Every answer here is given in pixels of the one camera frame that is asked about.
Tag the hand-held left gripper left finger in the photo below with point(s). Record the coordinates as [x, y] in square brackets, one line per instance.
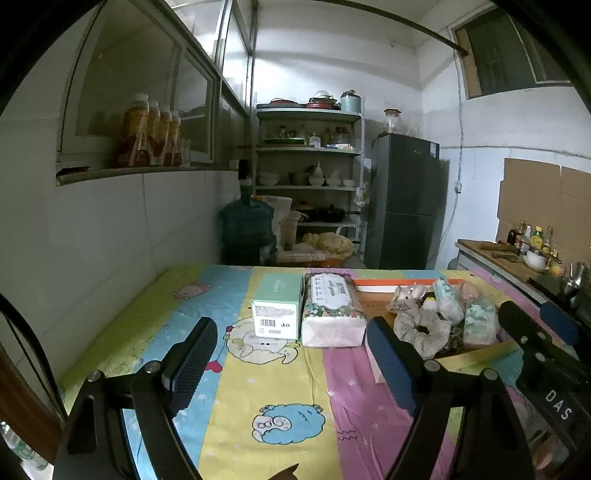
[194, 364]

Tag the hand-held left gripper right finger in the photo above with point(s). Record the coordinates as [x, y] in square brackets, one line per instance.
[392, 364]

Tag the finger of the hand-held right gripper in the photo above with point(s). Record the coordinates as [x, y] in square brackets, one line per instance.
[559, 319]
[519, 321]

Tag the green patterned plastic pack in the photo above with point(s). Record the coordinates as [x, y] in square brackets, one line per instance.
[480, 321]

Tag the leopard print scrunchie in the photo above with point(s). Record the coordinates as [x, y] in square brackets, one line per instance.
[438, 332]

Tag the pink face mask pack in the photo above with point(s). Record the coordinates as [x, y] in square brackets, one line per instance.
[471, 290]

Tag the orange-rimmed cardboard box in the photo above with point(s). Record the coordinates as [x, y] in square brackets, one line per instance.
[369, 304]

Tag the pink fluffy scrunchie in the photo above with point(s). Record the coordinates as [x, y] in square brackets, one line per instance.
[408, 297]

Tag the clear cotton pad pack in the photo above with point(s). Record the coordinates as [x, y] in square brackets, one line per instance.
[448, 300]

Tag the black stove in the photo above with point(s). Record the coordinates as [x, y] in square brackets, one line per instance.
[549, 284]

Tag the metal kettle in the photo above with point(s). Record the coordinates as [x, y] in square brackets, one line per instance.
[572, 279]

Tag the white bowl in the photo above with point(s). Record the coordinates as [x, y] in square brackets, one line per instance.
[537, 261]

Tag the wooden rolling pin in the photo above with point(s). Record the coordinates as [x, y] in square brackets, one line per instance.
[496, 247]

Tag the kitchen counter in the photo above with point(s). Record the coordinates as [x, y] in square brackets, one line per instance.
[480, 251]

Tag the clear glass bottle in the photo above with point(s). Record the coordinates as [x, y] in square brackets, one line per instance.
[549, 240]

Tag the dark sauce bottle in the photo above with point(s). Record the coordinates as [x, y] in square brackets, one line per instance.
[512, 237]

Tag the yellow-green capped bottle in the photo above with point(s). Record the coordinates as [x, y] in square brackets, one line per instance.
[537, 237]

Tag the tall slim glass bottle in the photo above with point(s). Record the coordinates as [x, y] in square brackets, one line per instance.
[523, 235]

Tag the floral tissue pack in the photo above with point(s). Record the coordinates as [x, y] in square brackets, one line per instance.
[330, 295]

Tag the green tissue box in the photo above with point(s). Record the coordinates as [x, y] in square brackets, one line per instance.
[277, 290]

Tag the pale yellow lumpy bag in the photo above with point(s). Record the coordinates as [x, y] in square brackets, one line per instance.
[330, 244]

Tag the blue water jug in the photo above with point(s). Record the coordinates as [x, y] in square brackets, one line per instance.
[247, 228]

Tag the dark grey refrigerator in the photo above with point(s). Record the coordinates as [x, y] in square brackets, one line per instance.
[401, 207]

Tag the black pans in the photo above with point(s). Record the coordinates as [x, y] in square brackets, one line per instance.
[328, 213]

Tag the translucent plastic container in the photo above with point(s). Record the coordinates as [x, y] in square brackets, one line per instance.
[288, 228]

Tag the white sack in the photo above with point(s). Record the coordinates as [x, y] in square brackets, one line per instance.
[279, 203]

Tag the clear plastic bottle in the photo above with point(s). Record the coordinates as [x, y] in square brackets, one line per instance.
[21, 450]

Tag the black water jug pump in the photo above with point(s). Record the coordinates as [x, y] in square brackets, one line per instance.
[244, 173]

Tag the orange drink bottle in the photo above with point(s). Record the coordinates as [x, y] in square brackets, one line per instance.
[136, 131]
[166, 136]
[177, 138]
[154, 134]

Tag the white metal shelf rack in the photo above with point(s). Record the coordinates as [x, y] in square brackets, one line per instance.
[304, 148]

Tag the glass jar with lid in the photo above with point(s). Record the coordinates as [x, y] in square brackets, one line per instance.
[392, 122]

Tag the teal enamel pot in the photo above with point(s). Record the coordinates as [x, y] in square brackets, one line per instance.
[351, 102]

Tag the red cooking pot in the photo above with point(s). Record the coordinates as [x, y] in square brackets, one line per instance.
[322, 104]

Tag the flat dark pan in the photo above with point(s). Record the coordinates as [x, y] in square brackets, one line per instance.
[284, 102]

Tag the dark ceiling rod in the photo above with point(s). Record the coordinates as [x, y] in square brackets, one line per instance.
[425, 28]

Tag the cardboard wall sheet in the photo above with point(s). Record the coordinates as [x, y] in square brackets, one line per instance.
[531, 198]

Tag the high wall window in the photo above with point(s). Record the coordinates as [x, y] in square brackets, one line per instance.
[498, 55]

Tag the glass-door wall cabinet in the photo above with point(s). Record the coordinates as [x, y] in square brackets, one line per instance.
[115, 69]

